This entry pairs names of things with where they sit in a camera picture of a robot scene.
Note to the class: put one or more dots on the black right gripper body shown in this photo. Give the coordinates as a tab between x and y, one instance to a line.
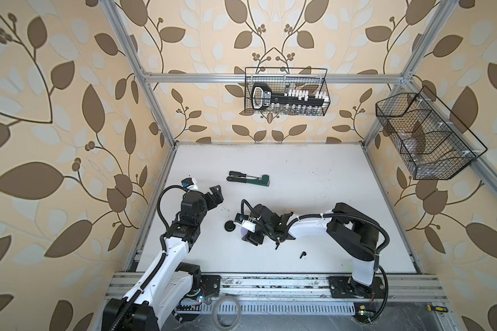
259	232

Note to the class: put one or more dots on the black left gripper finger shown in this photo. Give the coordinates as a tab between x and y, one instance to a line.
210	195
218	194

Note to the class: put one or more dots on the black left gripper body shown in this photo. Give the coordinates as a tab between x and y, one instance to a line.
210	204

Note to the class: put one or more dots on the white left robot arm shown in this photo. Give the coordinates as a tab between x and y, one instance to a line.
151	301

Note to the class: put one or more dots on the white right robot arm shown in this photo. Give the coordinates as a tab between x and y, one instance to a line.
358	234

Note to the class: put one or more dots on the grey tape roll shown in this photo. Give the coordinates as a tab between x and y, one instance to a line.
226	313

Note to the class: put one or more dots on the small yellow black screwdriver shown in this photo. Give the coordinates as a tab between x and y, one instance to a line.
440	309

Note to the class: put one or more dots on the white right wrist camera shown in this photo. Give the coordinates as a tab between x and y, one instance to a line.
248	225

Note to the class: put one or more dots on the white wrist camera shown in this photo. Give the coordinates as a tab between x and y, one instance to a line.
189	184
248	225

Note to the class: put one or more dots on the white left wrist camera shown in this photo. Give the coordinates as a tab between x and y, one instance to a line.
189	184

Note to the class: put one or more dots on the green black-handled hand tool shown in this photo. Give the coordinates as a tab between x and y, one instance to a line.
264	180

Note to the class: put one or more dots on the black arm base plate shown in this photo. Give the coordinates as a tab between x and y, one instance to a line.
205	286

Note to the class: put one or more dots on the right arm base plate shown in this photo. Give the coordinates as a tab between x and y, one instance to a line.
342	287

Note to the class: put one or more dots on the socket set rail in basket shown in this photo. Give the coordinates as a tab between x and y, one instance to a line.
263	97

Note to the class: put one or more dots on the black wire basket back wall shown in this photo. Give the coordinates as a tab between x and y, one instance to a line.
311	79

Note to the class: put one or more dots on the black wire basket wall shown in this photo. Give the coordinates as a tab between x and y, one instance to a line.
311	79
432	140

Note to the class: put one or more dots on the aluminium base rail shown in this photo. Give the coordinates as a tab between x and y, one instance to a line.
414	288

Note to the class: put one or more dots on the black wire basket right wall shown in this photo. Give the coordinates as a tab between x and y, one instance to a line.
432	140

